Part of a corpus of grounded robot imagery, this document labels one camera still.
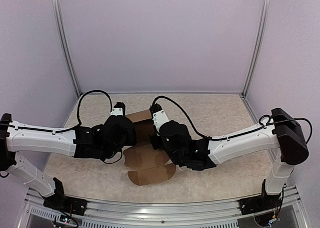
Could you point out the brown cardboard box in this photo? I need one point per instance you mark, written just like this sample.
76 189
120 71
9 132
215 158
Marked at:
147 165

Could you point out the right aluminium corner post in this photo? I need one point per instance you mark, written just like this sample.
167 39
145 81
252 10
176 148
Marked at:
257 47

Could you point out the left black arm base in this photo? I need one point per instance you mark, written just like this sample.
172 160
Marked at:
61 202

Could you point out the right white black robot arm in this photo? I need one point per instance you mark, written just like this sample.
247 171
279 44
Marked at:
280 131

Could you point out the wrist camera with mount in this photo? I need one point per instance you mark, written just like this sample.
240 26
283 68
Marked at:
118 109
159 117

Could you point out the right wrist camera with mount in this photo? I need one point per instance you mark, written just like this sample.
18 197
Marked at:
159 117

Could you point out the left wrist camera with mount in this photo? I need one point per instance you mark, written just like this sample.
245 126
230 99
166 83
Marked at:
118 109

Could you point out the front aluminium frame rail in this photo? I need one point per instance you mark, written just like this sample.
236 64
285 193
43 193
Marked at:
219 213

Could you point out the left aluminium corner post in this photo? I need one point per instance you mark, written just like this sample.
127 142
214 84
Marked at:
64 45

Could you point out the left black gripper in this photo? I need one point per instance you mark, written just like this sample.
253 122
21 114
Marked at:
132 139

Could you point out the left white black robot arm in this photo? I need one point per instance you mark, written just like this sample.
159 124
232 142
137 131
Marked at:
16 137

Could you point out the aluminium corner post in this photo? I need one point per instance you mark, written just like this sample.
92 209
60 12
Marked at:
64 45
257 47

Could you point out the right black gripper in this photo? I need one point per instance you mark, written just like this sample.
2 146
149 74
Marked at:
153 143

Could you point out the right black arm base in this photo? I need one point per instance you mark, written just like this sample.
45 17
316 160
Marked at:
261 202

